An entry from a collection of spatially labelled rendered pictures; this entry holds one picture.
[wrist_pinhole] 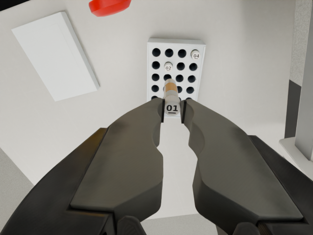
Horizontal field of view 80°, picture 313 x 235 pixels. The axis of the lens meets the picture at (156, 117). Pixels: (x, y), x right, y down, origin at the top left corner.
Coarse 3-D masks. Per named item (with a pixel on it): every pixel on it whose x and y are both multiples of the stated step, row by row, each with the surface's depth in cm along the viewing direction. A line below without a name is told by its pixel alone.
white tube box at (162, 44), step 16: (160, 48) 27; (176, 48) 27; (192, 48) 27; (160, 64) 29; (176, 64) 29; (192, 64) 32; (160, 80) 30; (176, 80) 30; (192, 80) 31; (160, 96) 31; (192, 96) 31
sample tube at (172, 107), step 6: (168, 84) 15; (174, 84) 15; (168, 90) 14; (174, 90) 14; (168, 96) 13; (174, 96) 13; (168, 102) 12; (174, 102) 12; (168, 108) 13; (174, 108) 13; (180, 108) 13; (168, 114) 13; (174, 114) 13
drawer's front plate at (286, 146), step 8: (280, 144) 31; (288, 144) 30; (288, 152) 29; (296, 152) 29; (288, 160) 29; (296, 160) 28; (304, 160) 27; (304, 168) 26; (312, 168) 26; (312, 176) 25
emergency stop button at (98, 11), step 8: (96, 0) 16; (104, 0) 16; (112, 0) 16; (120, 0) 16; (128, 0) 17; (96, 8) 17; (104, 8) 16; (112, 8) 17; (120, 8) 17; (104, 16) 18
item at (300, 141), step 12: (312, 0) 20; (312, 12) 20; (312, 24) 21; (312, 36) 21; (312, 48) 22; (312, 60) 22; (312, 72) 22; (312, 84) 23; (300, 96) 26; (312, 96) 23; (300, 108) 26; (312, 108) 24; (300, 120) 27; (312, 120) 24; (300, 132) 28; (312, 132) 25; (300, 144) 28; (312, 144) 25; (312, 156) 26
